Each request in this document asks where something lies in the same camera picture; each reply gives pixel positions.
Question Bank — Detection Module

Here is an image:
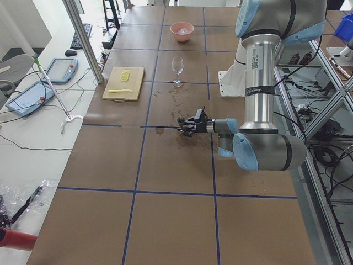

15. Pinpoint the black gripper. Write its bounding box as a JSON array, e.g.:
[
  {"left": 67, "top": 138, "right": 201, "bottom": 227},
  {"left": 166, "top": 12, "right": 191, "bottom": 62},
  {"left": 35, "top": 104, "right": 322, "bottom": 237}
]
[{"left": 178, "top": 109, "right": 215, "bottom": 137}]

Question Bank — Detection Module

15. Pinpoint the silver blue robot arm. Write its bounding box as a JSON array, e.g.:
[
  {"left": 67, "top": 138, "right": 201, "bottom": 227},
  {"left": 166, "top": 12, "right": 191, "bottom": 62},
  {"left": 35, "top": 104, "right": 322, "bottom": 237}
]
[{"left": 178, "top": 1, "right": 327, "bottom": 171}]

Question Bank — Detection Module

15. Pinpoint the clear wine glass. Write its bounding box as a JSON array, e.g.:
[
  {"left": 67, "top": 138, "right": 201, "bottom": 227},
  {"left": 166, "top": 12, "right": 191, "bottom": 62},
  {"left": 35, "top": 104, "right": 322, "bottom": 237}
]
[{"left": 172, "top": 57, "right": 184, "bottom": 87}]

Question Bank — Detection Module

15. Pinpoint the pile of clear ice cubes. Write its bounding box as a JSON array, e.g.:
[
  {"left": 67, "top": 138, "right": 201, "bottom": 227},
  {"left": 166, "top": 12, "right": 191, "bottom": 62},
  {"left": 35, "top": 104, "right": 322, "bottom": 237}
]
[{"left": 176, "top": 28, "right": 190, "bottom": 35}]

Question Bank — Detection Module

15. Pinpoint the yellow plastic knife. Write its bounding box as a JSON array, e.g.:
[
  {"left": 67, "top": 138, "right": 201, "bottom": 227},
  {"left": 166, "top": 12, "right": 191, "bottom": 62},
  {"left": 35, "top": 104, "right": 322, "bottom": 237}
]
[{"left": 108, "top": 89, "right": 134, "bottom": 94}]

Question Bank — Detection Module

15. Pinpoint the bamboo cutting board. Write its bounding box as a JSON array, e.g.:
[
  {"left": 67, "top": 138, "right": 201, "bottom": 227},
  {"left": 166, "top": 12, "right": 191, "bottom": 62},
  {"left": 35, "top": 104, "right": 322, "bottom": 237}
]
[{"left": 102, "top": 67, "right": 145, "bottom": 101}]

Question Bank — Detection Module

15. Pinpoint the pink bowl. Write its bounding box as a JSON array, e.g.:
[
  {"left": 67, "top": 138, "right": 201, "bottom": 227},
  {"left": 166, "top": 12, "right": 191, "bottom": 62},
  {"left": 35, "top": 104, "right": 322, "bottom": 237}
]
[{"left": 170, "top": 22, "right": 194, "bottom": 43}]

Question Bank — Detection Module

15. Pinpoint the white pink rod tool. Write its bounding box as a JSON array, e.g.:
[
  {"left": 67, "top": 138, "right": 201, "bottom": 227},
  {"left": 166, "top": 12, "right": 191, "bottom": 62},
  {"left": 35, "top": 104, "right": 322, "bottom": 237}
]
[{"left": 34, "top": 59, "right": 83, "bottom": 135}]

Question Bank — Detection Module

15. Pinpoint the black keyboard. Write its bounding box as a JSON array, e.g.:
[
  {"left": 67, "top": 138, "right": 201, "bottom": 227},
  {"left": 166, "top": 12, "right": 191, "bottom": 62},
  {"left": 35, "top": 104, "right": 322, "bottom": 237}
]
[{"left": 69, "top": 23, "right": 93, "bottom": 50}]

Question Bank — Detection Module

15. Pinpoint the blue teach pendant far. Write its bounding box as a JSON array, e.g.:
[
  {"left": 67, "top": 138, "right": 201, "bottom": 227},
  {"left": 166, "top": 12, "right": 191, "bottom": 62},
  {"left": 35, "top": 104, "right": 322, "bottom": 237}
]
[{"left": 45, "top": 58, "right": 78, "bottom": 84}]

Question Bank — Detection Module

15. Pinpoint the blue teach pendant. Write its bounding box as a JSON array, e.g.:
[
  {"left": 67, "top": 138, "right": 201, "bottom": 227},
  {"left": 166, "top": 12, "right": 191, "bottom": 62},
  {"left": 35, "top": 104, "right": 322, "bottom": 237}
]
[
  {"left": 5, "top": 81, "right": 54, "bottom": 117},
  {"left": 45, "top": 58, "right": 78, "bottom": 84}
]

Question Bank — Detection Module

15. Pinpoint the black computer mouse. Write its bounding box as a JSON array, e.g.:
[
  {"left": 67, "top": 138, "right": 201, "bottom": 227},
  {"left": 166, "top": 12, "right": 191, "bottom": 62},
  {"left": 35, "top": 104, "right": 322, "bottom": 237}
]
[{"left": 65, "top": 49, "right": 77, "bottom": 57}]

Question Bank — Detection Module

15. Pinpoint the blue teach pendant near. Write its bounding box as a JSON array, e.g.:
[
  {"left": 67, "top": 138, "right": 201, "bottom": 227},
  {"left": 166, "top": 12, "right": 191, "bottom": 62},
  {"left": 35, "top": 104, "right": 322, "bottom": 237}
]
[{"left": 5, "top": 81, "right": 54, "bottom": 117}]

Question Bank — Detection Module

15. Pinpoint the blue plastic bin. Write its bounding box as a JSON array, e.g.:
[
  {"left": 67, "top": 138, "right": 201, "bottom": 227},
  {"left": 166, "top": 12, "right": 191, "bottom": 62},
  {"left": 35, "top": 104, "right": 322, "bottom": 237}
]
[{"left": 334, "top": 13, "right": 353, "bottom": 41}]

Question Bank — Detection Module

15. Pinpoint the red cylinder bottle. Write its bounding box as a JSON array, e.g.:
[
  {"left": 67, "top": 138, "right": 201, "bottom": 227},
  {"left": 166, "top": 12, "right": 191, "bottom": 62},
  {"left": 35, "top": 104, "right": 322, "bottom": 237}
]
[{"left": 1, "top": 228, "right": 38, "bottom": 251}]

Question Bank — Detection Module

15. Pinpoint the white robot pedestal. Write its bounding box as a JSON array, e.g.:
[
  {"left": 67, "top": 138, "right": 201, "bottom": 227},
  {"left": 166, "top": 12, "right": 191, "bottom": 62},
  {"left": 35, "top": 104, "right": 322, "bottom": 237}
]
[{"left": 218, "top": 40, "right": 247, "bottom": 97}]

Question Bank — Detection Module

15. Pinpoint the aluminium frame post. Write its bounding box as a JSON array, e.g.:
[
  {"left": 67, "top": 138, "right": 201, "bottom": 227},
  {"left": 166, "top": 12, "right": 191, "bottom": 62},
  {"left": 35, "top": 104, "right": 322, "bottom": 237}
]
[{"left": 62, "top": 0, "right": 104, "bottom": 84}]

